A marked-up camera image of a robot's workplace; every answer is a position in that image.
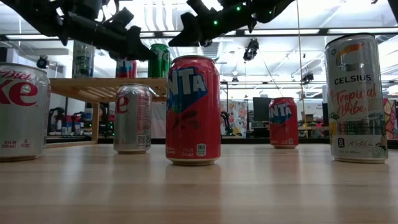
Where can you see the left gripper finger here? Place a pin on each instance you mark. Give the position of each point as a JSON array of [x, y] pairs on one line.
[[140, 49]]

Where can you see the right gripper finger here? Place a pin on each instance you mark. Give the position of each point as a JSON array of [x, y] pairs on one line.
[[186, 34], [199, 7]]

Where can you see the orange Fanta can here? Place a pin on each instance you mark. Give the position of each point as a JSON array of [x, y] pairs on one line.
[[283, 124], [192, 124], [126, 70]]

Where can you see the green Sprite can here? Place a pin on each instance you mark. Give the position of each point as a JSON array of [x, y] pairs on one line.
[[160, 67]]

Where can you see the Celsius Arctic Vibe can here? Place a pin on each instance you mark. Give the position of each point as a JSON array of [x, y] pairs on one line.
[[82, 65]]

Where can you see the silver Diet Coke can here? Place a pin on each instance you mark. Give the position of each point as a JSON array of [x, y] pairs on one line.
[[132, 124], [21, 124]]

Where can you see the black background robot arm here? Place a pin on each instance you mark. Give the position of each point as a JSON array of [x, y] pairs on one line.
[[225, 123]]

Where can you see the wooden slatted shelf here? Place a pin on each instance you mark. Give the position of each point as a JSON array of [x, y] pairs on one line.
[[93, 82]]

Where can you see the black metal stand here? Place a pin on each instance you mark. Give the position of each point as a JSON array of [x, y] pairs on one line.
[[227, 90]]

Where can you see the white board panel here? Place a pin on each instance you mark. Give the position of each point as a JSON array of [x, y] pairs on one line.
[[158, 121]]

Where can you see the black framed linear light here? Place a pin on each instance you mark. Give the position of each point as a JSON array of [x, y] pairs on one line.
[[324, 31]]

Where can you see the black computer monitor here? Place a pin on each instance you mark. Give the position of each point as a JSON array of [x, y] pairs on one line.
[[262, 109]]

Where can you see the floral patterned cloth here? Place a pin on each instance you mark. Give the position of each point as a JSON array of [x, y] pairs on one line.
[[241, 118]]

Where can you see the cardboard box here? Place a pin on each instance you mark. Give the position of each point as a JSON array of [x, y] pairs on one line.
[[308, 117]]

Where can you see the Celsius Tropical Vibe can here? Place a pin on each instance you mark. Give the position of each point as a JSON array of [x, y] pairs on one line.
[[356, 109]]

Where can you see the colourful patchwork quilt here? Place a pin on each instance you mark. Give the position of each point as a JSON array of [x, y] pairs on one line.
[[391, 118]]

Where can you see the black table frame rail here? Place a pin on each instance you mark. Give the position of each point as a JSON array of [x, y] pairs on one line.
[[242, 141]]

